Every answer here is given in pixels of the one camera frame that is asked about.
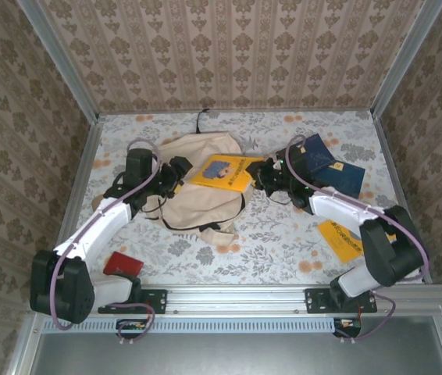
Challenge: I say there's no grey slotted cable duct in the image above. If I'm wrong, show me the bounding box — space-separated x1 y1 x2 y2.
43 316 339 334

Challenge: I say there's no long aluminium frame rail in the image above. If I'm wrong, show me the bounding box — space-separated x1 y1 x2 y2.
29 284 442 313

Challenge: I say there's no yellow book with illustration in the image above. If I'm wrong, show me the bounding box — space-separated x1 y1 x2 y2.
187 154 265 195

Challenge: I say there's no aluminium corner post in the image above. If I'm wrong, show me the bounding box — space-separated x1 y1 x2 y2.
371 0 442 120
16 0 101 122

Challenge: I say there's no beige fabric backpack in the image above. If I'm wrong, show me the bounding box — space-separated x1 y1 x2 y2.
154 109 248 247

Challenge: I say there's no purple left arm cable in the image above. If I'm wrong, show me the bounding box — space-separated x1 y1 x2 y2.
48 138 163 345

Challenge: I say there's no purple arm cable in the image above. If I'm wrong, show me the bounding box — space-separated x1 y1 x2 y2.
48 138 163 345
285 135 430 345

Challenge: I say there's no thin aluminium rail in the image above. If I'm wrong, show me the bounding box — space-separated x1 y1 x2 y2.
98 107 376 116

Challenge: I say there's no grey metal sheet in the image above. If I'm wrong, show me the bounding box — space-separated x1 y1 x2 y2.
29 331 442 375

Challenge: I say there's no floral tablecloth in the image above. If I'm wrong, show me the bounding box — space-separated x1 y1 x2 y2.
61 111 425 286

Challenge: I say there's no red case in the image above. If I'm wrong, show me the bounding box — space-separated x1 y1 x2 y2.
102 251 144 277

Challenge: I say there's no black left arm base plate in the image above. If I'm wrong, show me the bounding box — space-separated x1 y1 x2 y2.
98 289 169 315

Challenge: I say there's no yellow paperback book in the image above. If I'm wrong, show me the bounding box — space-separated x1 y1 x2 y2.
317 219 365 265

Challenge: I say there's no aluminium side rail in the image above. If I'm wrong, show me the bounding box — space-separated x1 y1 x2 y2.
44 115 105 288
372 115 433 286

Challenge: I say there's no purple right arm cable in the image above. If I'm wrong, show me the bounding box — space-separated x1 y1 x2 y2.
285 135 430 345

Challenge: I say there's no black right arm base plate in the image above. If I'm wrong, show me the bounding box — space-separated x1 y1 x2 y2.
305 287 378 315

